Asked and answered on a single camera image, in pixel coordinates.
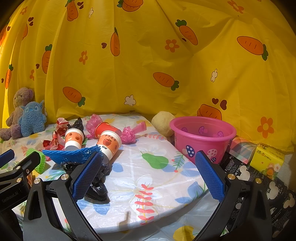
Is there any large red snack wrapper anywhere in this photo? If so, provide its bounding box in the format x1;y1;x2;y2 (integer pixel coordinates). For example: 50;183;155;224
42;131;65;151

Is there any blue foam fruit net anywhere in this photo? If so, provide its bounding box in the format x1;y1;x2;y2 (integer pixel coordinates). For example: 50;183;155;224
42;145;101;165

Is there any small red white wrapper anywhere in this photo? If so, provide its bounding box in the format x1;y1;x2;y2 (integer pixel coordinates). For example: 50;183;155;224
55;118;69;137

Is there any red paper cup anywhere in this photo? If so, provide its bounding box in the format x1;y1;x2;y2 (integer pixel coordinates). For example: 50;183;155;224
95;122;122;138

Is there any orange apple paper cup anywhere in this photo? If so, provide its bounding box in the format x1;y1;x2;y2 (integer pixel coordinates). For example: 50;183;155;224
97;131;122;161

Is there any pink knotted plastic bag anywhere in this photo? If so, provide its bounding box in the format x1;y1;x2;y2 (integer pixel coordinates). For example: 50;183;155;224
120;121;147;145

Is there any black plastic bag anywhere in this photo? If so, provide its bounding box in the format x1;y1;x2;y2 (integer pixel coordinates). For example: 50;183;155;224
62;153;110;203

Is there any blue monster plush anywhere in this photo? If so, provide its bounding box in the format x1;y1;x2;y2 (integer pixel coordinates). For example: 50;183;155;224
18;100;47;137

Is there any black mickey print bag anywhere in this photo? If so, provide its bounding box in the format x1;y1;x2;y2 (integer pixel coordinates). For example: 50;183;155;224
220;153;295;240

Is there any yellow tissue pack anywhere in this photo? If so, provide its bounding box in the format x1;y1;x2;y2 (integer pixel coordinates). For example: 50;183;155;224
250;143;285;180

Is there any purple teddy bear plush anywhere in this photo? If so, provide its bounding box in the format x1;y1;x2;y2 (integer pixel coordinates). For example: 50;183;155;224
1;87;34;141

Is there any pastel striped box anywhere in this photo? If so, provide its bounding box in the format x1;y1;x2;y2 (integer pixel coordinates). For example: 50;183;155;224
227;136;257;165

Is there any floral bed sheet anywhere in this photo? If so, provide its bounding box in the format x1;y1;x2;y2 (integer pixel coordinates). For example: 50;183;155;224
0;112;223;241

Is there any pink plastic bucket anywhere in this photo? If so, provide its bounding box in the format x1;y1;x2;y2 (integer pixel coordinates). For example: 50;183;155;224
170;116;236;164

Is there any cream round plush ball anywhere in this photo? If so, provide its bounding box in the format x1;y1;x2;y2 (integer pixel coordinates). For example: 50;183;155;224
151;111;175;137

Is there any yellow carrot print curtain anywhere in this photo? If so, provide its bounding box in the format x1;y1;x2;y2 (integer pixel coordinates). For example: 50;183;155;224
1;1;295;152

